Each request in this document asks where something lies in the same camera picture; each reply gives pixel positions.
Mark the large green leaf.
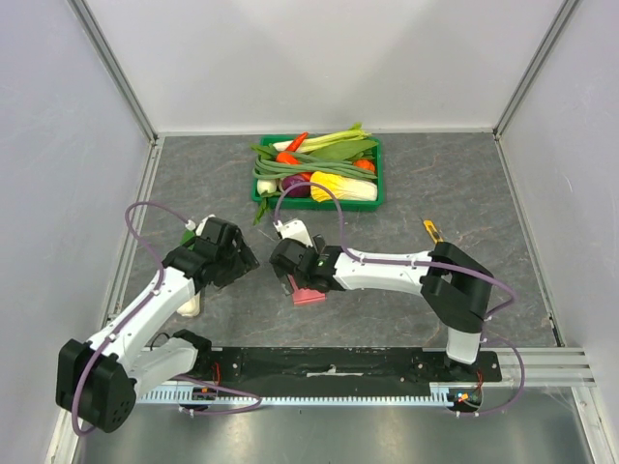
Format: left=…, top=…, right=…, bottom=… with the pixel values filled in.
left=310, top=139, right=378, bottom=161

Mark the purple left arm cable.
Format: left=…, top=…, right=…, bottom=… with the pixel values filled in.
left=71, top=200, right=265, bottom=436

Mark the orange pumpkin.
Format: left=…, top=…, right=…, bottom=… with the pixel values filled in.
left=353, top=159, right=376, bottom=174

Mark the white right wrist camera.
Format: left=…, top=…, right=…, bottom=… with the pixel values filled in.
left=274, top=218, right=313, bottom=247

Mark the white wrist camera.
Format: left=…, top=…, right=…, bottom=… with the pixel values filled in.
left=274, top=218, right=313, bottom=247
left=185, top=215, right=214, bottom=236

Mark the green white bok choy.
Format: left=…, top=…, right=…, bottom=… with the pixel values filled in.
left=176, top=230, right=201, bottom=318

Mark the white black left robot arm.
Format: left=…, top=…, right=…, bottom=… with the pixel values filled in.
left=55, top=217, right=259, bottom=436

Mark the purple onion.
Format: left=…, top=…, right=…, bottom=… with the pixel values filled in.
left=280, top=174, right=310, bottom=198

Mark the red chili pepper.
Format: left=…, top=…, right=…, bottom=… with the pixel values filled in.
left=286, top=132, right=309, bottom=152

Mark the green plastic crate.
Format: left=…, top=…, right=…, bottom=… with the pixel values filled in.
left=251, top=134, right=388, bottom=212

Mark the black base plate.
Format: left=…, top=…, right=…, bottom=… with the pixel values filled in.
left=190, top=347, right=502, bottom=385

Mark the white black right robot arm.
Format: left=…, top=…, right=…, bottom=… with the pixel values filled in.
left=270, top=238, right=494, bottom=381

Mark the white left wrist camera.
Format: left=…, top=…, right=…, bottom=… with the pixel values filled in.
left=185, top=215, right=214, bottom=236

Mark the pale green celery stalk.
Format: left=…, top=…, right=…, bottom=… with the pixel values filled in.
left=270, top=123, right=371, bottom=154

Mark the green long beans bundle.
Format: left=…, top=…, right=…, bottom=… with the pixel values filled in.
left=252, top=157, right=378, bottom=181

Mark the slotted cable duct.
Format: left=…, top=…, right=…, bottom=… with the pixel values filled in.
left=136, top=382, right=454, bottom=407

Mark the yellow napa cabbage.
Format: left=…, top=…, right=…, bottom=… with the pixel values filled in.
left=310, top=171, right=378, bottom=202

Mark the pink express box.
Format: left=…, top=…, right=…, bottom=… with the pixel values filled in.
left=292, top=288, right=326, bottom=305

